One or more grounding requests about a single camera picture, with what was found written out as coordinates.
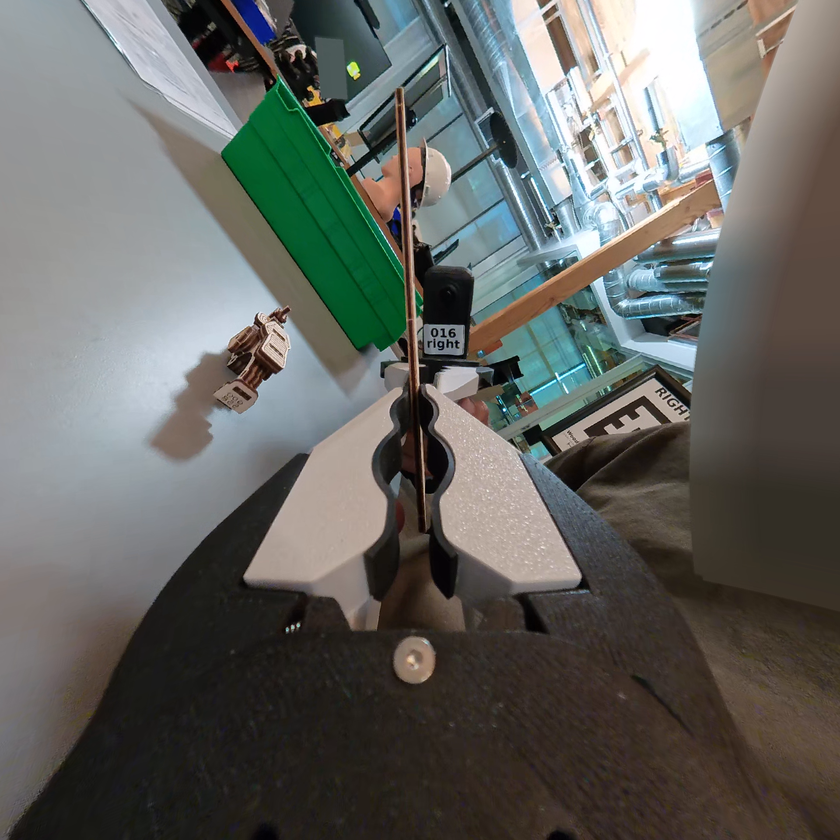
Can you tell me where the green plastic bin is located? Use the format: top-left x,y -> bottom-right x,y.
221,75 -> 406,352

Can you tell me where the wooden puzzle sheet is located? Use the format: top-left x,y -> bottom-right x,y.
394,87 -> 431,534

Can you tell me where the wooden robot model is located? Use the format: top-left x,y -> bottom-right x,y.
212,305 -> 293,416

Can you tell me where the person's olive clothing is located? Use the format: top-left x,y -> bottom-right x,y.
545,420 -> 840,840

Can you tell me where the mannequin head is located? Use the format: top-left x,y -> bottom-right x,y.
367,146 -> 424,217

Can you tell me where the silver pipe bundle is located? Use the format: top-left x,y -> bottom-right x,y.
604,230 -> 723,324

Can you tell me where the printed paper sheet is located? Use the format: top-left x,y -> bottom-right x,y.
82,0 -> 240,137

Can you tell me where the silver ventilation duct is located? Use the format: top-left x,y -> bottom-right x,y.
420,0 -> 578,263

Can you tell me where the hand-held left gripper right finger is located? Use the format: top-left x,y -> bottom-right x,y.
419,385 -> 584,632

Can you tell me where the black monitor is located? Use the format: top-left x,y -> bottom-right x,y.
314,26 -> 393,98

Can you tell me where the blue plastic crate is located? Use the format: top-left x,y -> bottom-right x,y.
239,0 -> 280,43

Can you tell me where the white hard hat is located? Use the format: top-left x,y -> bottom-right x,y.
420,138 -> 452,210

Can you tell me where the black round-base stand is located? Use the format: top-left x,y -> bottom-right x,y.
449,110 -> 521,181

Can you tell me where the black yellow gear pile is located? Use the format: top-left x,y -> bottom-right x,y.
266,33 -> 349,122

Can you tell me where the wooden beam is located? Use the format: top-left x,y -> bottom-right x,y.
467,187 -> 723,355

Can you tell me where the black framed screen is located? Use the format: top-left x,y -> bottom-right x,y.
360,45 -> 450,148

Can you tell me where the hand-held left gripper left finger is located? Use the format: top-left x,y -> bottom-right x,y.
243,387 -> 409,632

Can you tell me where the framed marker poster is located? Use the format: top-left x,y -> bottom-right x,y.
538,366 -> 693,458

